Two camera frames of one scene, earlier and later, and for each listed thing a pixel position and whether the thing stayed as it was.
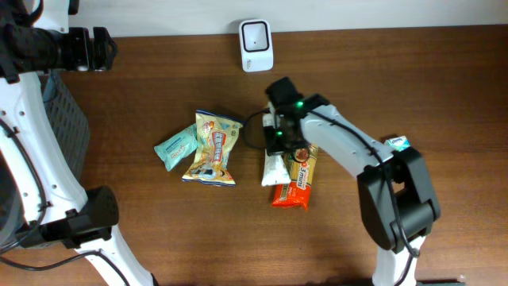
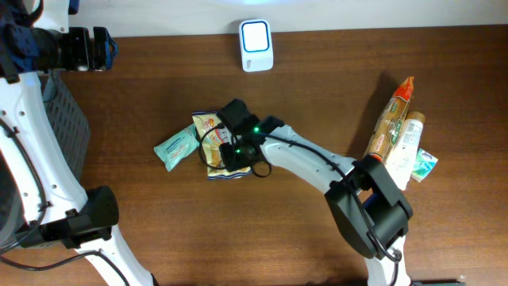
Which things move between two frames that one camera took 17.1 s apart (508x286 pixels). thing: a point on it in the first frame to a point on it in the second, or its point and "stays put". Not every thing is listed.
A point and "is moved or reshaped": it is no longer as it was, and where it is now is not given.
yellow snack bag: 217,137 is moved or reshaped
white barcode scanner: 256,45 stays put
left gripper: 105,55 stays put
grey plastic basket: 68,119 stays put
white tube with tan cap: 275,171 to 402,162
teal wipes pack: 175,148 stays put
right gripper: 270,132 to 232,163
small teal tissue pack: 399,143 is moved or reshaped
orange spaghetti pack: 295,194 to 389,121
